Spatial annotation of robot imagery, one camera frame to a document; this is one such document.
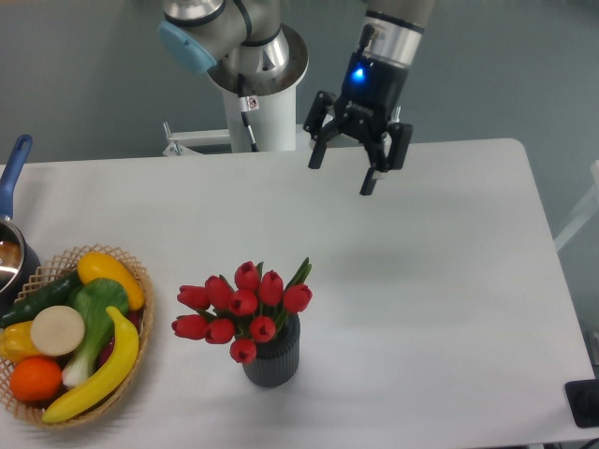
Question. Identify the red tulip bouquet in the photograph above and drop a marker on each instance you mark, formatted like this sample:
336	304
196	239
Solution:
253	310

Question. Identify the yellow bell pepper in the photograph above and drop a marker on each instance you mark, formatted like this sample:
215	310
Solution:
16	343

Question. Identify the green cucumber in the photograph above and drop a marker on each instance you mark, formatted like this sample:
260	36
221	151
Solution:
55	293

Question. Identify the orange fruit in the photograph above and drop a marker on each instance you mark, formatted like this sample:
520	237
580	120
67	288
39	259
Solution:
35	379

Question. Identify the blue handled saucepan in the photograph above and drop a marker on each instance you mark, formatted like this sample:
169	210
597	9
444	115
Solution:
18	260

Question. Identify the black device at table edge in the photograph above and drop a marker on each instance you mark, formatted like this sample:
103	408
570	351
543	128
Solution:
582	397

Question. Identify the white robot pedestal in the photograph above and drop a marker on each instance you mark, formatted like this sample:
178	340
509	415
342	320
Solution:
269	120

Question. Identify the woven wicker basket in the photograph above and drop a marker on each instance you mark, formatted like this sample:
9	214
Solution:
57	267

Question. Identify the yellow squash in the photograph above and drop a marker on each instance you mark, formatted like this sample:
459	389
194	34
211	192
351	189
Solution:
96	265

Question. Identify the beige round disc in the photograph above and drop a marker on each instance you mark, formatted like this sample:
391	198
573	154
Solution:
57	330

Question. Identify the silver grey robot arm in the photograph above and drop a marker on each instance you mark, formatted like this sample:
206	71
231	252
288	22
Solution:
257	62

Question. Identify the dark grey ribbed vase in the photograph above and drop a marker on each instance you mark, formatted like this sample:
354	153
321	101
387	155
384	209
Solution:
277	361

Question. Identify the green bok choy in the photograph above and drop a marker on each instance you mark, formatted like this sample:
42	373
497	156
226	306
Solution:
90	303

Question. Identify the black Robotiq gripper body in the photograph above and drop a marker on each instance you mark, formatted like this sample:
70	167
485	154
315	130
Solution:
370	92

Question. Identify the yellow banana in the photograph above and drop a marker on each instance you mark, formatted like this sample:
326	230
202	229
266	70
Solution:
105	380

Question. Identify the white frame at right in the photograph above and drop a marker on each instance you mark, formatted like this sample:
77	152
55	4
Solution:
580	214

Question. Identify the dark red vegetable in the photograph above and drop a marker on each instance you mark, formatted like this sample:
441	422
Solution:
135	318

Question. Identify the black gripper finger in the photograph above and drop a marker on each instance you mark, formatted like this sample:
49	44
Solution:
384	159
323	125

